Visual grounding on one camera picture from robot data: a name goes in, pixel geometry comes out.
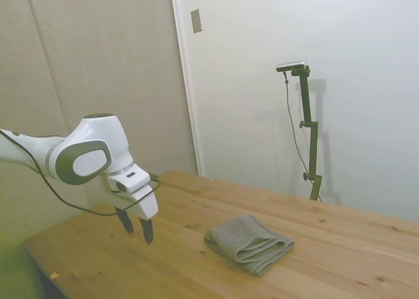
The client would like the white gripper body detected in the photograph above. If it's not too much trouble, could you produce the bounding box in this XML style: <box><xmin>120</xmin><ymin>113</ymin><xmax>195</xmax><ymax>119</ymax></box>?
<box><xmin>100</xmin><ymin>163</ymin><xmax>160</xmax><ymax>220</ymax></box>

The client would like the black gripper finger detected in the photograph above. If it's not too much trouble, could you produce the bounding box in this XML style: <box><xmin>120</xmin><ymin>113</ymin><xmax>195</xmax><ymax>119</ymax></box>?
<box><xmin>137</xmin><ymin>216</ymin><xmax>155</xmax><ymax>245</ymax></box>
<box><xmin>113</xmin><ymin>206</ymin><xmax>134</xmax><ymax>235</ymax></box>

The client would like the grey towel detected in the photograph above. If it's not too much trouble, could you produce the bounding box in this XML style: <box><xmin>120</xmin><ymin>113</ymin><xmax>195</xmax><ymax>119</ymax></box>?
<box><xmin>204</xmin><ymin>213</ymin><xmax>295</xmax><ymax>277</ymax></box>

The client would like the white door frame trim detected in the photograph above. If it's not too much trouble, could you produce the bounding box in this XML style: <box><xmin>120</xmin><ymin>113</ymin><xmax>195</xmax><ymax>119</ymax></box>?
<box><xmin>169</xmin><ymin>0</ymin><xmax>204</xmax><ymax>177</ymax></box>

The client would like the grey wall plate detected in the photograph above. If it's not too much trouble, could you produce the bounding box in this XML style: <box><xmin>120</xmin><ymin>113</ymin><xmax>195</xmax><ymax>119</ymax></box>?
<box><xmin>191</xmin><ymin>8</ymin><xmax>204</xmax><ymax>34</ymax></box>

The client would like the dark jointed camera stand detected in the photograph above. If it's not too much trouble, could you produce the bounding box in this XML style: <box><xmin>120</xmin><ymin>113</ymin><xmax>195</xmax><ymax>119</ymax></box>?
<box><xmin>290</xmin><ymin>66</ymin><xmax>323</xmax><ymax>202</ymax></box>

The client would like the silver camera on stand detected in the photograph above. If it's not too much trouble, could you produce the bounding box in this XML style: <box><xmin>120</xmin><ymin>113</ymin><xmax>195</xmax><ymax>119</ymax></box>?
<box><xmin>276</xmin><ymin>60</ymin><xmax>308</xmax><ymax>73</ymax></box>

